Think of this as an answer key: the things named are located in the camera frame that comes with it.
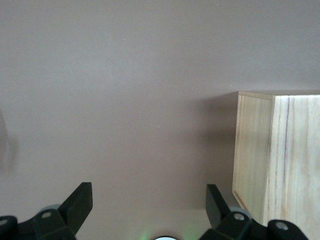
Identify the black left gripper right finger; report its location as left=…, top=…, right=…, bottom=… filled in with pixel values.
left=199, top=184, right=307, bottom=240

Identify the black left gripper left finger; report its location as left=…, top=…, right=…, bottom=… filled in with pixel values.
left=0, top=182, right=94, bottom=240

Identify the light wooden cabinet box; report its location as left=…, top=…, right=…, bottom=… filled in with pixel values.
left=231, top=90, right=320, bottom=240

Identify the brown table mat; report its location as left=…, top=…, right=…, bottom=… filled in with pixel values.
left=0, top=0, right=320, bottom=240

